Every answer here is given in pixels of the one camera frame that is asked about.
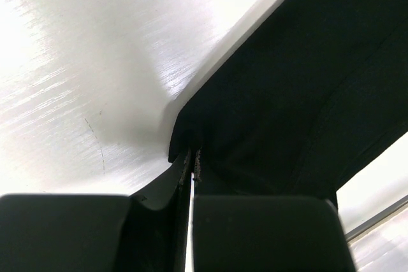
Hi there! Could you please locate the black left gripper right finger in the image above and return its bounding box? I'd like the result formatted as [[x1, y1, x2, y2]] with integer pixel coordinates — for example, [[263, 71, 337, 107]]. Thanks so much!
[[192, 147, 356, 272]]

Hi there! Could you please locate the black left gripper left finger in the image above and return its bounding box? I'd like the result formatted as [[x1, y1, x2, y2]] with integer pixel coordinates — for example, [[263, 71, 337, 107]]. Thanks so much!
[[1, 151, 191, 271]]

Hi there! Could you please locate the black skirt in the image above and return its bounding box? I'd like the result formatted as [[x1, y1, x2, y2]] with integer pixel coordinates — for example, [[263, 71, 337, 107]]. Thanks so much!
[[168, 0, 407, 201]]

